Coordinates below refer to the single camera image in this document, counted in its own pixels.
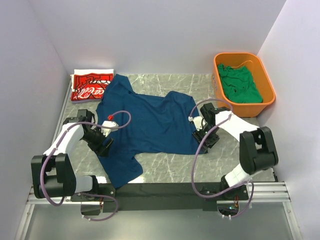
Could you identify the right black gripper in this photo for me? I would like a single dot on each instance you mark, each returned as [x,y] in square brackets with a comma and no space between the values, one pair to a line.
[211,142]

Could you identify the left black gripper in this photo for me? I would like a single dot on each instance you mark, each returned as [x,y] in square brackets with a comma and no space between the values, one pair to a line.
[99,148]

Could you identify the dark blue t-shirt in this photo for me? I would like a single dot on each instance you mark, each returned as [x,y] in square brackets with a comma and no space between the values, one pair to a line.
[157,125]

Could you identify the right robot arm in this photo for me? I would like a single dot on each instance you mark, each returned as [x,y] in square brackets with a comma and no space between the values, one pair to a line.
[257,150]

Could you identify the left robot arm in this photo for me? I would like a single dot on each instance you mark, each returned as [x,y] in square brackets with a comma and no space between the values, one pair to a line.
[54,167]

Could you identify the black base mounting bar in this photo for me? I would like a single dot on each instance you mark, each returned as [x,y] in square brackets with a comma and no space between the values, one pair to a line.
[159,196]

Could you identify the green t-shirt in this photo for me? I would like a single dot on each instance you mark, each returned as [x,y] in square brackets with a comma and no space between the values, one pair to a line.
[238,85]

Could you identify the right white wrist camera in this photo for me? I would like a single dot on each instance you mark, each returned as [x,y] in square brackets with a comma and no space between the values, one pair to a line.
[198,121]

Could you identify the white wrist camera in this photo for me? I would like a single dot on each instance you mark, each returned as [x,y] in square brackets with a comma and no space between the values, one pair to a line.
[109,126]
[198,121]

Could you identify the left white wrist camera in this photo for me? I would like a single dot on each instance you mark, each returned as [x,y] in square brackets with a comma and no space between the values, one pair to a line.
[109,126]

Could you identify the aluminium extrusion rail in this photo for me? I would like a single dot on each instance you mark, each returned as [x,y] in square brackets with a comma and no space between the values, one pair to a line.
[259,192]

